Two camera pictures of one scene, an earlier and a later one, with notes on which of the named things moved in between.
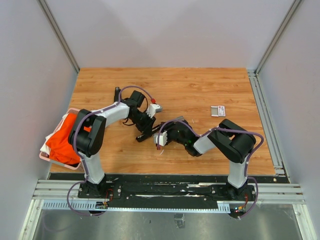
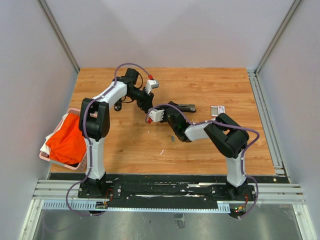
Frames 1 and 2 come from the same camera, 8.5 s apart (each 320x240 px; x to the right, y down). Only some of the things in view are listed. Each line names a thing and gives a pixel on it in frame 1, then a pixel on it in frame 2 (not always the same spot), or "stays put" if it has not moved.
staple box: x=218 y=111 stays put
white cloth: x=45 y=148 stays put
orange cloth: x=59 y=146 stays put
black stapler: x=142 y=137 -> x=186 y=108
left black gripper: x=147 y=128 -> x=147 y=102
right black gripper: x=168 y=128 -> x=165 y=113
